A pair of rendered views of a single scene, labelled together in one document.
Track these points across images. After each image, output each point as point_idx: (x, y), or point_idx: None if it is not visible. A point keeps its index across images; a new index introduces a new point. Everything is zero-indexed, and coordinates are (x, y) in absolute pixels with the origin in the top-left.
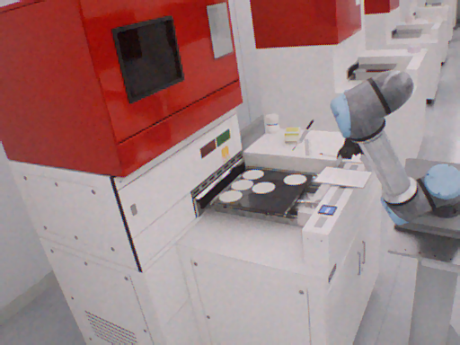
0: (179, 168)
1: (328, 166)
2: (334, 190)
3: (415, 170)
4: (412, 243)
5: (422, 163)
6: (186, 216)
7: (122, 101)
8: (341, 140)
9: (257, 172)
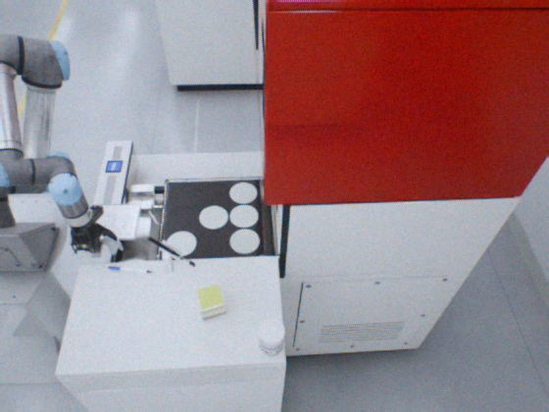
0: None
1: (130, 238)
2: (113, 197)
3: (13, 231)
4: (41, 212)
5: (1, 231)
6: None
7: None
8: (127, 331)
9: (241, 246)
